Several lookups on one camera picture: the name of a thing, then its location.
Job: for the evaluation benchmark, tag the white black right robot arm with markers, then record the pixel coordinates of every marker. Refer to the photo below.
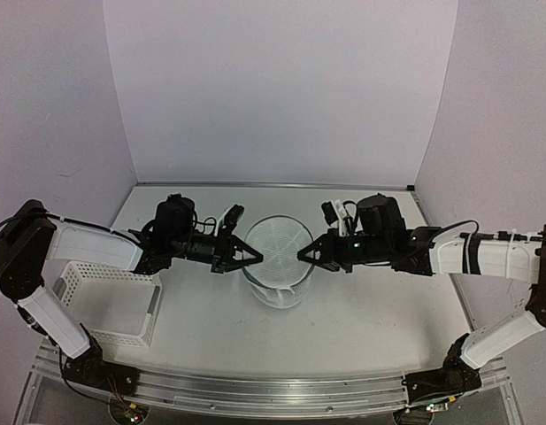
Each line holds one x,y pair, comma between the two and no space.
511,257

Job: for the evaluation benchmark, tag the aluminium rear table rail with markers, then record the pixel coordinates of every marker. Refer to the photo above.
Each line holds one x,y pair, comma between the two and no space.
279,185

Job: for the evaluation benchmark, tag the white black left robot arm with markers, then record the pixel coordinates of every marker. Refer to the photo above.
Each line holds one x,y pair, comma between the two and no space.
35,242

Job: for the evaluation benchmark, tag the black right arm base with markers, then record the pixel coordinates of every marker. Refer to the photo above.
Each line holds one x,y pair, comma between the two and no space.
454,378

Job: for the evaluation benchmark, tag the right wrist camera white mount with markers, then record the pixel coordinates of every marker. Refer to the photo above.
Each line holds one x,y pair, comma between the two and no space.
338,218

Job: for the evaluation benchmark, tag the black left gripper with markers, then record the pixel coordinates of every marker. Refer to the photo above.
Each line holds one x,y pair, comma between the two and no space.
228,262

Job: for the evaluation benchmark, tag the white mesh laundry bag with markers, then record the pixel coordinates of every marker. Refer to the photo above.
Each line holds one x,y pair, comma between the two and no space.
281,280

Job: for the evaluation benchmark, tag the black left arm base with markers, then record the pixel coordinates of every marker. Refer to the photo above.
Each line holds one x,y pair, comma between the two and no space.
91,370

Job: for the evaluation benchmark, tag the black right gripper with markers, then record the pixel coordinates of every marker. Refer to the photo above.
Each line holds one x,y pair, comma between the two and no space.
330,259

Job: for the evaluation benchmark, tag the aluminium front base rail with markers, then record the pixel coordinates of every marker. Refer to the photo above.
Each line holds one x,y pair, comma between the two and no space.
269,398

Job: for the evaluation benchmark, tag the white perforated plastic basket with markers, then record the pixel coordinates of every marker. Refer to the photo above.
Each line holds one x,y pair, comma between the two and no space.
117,307

